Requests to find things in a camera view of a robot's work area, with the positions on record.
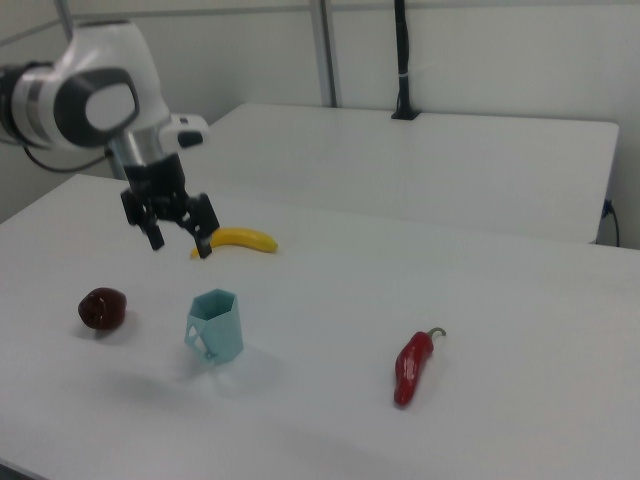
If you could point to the dark red apple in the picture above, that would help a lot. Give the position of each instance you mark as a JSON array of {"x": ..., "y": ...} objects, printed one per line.
[{"x": 102, "y": 308}]

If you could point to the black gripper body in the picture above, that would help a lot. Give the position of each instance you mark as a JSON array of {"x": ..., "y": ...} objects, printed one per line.
[{"x": 157, "y": 182}]

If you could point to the black pole with clamp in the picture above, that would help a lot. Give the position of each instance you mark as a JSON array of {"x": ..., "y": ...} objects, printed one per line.
[{"x": 402, "y": 60}]

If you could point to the light blue hexagonal mug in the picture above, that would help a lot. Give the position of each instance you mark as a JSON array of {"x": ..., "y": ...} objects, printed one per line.
[{"x": 218, "y": 325}]

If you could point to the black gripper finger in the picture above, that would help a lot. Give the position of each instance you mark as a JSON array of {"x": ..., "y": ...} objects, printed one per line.
[
  {"x": 204, "y": 225},
  {"x": 154, "y": 232}
]

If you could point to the aluminium frame post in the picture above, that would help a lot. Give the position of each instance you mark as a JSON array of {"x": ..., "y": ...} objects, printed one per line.
[{"x": 326, "y": 50}]

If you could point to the red chili pepper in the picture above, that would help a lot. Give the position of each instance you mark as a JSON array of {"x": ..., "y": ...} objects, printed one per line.
[{"x": 411, "y": 367}]

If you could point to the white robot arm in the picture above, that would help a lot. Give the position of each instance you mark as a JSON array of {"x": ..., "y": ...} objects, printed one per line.
[{"x": 100, "y": 95}]

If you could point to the white side table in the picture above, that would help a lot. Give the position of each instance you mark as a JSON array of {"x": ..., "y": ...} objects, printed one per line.
[{"x": 400, "y": 160}]

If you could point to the yellow banana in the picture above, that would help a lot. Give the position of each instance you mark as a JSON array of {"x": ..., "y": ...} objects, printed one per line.
[{"x": 245, "y": 239}]

